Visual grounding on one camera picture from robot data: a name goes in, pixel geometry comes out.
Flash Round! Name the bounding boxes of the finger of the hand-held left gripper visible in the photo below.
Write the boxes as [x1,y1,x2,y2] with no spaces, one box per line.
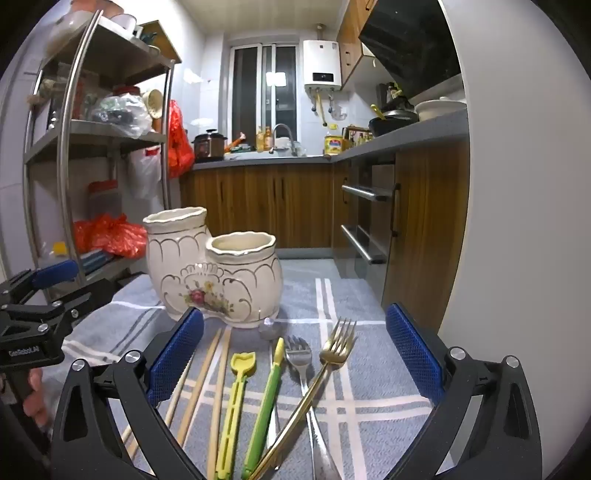
[0,259,80,306]
[0,279,122,326]

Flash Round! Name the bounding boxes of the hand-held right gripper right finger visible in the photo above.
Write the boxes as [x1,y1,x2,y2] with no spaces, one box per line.
[385,302,543,480]

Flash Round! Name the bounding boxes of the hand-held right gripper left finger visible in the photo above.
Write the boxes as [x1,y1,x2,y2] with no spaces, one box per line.
[50,307,206,480]

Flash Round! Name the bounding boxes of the wooden chopstick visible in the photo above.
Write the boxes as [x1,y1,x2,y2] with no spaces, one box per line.
[121,425,139,462]
[207,328,233,480]
[164,355,197,430]
[176,328,225,448]

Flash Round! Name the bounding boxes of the cream ceramic utensil holder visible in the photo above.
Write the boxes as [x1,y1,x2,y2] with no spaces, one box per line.
[142,207,283,329]

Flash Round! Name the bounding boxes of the green plastic knife yellow tip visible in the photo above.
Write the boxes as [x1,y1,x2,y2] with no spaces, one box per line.
[241,337,286,480]

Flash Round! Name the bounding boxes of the person's left hand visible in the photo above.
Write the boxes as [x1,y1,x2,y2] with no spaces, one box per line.
[22,368,48,423]

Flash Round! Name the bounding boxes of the crumpled red plastic bag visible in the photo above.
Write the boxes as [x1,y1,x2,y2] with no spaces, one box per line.
[73,213,149,259]

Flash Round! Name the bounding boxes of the gold metal fork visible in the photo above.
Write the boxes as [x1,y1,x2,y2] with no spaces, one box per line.
[242,318,358,480]

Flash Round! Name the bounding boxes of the grey plaid tablecloth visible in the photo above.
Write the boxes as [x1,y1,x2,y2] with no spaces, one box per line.
[60,258,444,480]

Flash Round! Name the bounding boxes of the plastic jar red lid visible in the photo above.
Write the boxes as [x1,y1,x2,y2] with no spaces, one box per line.
[88,180,122,221]

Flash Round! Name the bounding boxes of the silver metal spork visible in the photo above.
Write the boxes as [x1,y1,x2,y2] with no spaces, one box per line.
[284,336,342,480]

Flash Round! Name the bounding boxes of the hanging white plastic bag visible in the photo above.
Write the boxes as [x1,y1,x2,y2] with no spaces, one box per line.
[128,145,162,200]

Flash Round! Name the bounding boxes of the wooden cabinet beside oven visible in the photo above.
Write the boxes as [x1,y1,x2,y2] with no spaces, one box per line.
[381,138,469,333]

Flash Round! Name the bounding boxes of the steel shelf rack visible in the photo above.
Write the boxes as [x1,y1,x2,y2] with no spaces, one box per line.
[21,9,178,296]

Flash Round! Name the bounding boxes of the clear plastic bag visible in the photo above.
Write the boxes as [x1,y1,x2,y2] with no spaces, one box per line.
[90,93,153,138]

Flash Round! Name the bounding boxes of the hanging red plastic bag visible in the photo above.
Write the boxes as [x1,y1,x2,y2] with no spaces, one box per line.
[166,99,195,178]

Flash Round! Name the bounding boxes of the wooden base cabinets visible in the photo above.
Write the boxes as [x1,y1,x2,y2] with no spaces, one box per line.
[180,164,349,250]

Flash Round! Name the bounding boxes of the dark pressure cooker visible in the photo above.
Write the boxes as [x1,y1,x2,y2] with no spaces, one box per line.
[191,129,228,163]

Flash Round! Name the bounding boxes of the beige plastic colander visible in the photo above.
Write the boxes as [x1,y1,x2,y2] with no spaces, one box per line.
[142,89,164,120]

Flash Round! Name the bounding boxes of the grey kitchen countertop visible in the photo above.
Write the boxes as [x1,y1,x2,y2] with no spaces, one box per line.
[191,111,469,172]

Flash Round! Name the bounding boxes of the black wok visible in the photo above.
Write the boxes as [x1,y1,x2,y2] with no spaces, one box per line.
[368,108,419,137]

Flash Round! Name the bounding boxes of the chrome kitchen faucet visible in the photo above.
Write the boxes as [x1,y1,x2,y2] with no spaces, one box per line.
[269,124,295,155]

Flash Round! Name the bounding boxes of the white casserole pot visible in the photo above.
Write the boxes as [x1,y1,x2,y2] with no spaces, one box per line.
[414,98,468,123]

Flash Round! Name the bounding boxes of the kitchen window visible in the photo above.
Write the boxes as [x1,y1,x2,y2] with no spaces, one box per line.
[229,44,300,144]

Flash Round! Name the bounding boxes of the white water heater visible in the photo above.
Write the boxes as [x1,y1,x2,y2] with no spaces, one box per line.
[302,40,342,90]

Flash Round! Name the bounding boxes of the black range hood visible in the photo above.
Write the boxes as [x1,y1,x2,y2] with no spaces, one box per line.
[358,0,462,95]

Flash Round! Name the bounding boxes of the wooden wall cabinets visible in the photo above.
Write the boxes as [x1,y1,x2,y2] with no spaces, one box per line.
[336,0,377,88]

